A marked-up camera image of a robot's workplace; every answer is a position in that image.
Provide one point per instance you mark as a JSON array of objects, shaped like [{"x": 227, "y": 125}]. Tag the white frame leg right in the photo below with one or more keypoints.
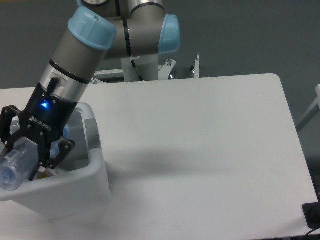
[{"x": 310, "y": 112}]

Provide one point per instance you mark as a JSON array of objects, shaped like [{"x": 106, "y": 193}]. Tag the white metal mounting frame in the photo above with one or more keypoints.
[{"x": 165, "y": 72}]

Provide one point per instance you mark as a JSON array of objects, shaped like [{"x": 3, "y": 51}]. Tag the white plastic wrapper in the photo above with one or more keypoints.
[{"x": 52, "y": 172}]

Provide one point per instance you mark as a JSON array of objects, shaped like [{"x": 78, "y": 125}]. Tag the clear plastic water bottle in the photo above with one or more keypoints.
[{"x": 17, "y": 165}]

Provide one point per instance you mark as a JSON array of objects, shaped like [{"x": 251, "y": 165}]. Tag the black device at edge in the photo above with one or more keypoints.
[{"x": 312, "y": 214}]

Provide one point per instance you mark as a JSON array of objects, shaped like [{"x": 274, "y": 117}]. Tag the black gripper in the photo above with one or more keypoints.
[{"x": 42, "y": 122}]

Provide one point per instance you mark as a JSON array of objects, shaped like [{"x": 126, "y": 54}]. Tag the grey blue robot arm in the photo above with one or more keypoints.
[{"x": 92, "y": 36}]

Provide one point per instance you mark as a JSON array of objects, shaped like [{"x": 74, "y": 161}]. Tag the white plastic trash can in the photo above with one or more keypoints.
[{"x": 84, "y": 183}]

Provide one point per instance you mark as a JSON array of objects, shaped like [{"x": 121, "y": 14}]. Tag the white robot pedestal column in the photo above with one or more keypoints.
[{"x": 142, "y": 68}]

